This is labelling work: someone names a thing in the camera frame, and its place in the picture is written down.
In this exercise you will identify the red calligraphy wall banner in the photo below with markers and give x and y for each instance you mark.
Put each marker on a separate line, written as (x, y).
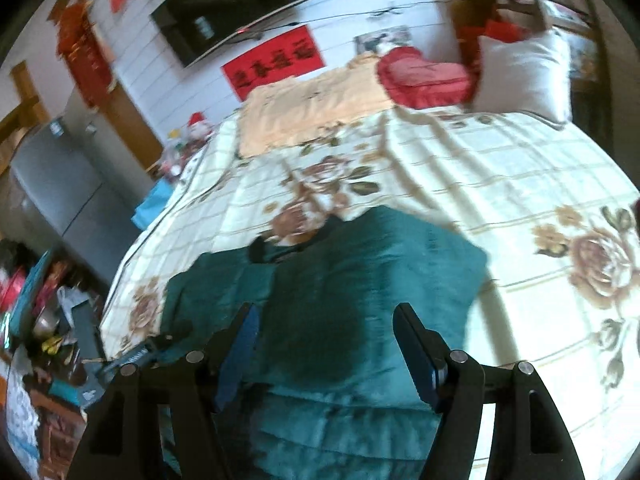
(291, 54)

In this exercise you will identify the black wall television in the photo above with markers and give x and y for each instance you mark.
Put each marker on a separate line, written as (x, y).
(194, 28)

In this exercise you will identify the cluttered wooden chair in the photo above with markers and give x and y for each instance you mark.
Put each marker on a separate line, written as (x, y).
(512, 20)

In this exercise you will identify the orange folded blanket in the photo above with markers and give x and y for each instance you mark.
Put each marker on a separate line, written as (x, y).
(290, 112)

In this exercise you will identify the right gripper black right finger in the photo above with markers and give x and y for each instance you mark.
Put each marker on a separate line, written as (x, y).
(529, 438)

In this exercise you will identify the wooden door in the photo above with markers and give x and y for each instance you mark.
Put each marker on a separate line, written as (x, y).
(131, 127)

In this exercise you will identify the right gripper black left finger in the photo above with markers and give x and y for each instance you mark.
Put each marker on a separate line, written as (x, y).
(159, 423)

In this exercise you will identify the red hanging wall ornament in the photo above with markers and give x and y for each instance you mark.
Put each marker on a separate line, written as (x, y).
(81, 51)

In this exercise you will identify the white square pillow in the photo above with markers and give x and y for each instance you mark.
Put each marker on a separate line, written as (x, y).
(529, 76)

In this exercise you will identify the red heart-shaped pillow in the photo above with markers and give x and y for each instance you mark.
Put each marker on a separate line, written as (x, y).
(412, 81)

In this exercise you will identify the dark green puffer jacket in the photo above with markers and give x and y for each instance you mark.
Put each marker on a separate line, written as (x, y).
(328, 394)

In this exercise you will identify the floral cream bed quilt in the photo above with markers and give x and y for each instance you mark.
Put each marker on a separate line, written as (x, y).
(550, 207)

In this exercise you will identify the santa plush toy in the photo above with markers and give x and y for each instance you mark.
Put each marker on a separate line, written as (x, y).
(199, 127)

